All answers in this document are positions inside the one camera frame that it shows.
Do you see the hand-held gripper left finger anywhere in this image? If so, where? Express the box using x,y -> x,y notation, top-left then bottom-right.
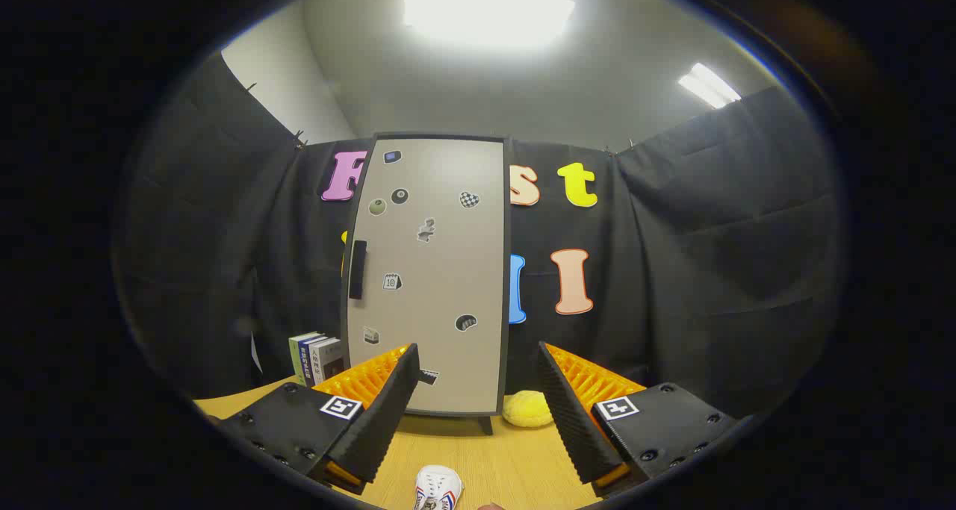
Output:
213,343 -> 420,496

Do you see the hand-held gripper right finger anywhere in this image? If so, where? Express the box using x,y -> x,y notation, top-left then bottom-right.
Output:
538,341 -> 740,500

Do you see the dark gray shoe cabinet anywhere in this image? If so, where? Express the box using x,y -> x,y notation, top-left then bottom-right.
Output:
340,131 -> 513,436

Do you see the white canvas shoe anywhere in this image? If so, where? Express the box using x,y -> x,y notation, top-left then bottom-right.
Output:
413,464 -> 464,510

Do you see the beige shoe cabinet door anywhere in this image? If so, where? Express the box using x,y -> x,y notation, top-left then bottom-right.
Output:
345,138 -> 509,415

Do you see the black door handle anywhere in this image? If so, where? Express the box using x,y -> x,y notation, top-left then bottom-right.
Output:
349,240 -> 368,300

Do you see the yellow plush toy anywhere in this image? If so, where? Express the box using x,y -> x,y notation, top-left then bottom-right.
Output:
502,390 -> 555,428

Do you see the white and black book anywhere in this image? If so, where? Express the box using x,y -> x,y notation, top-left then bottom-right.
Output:
308,337 -> 346,386

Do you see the dark blue book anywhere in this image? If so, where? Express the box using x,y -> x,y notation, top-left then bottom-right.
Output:
297,334 -> 329,388

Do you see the green book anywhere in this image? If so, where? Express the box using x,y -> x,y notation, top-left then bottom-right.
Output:
289,332 -> 318,386

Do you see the long ceiling light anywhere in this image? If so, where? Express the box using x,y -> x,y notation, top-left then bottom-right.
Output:
677,63 -> 742,110

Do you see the square ceiling light panel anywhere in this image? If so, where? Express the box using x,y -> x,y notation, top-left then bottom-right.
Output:
403,0 -> 576,48

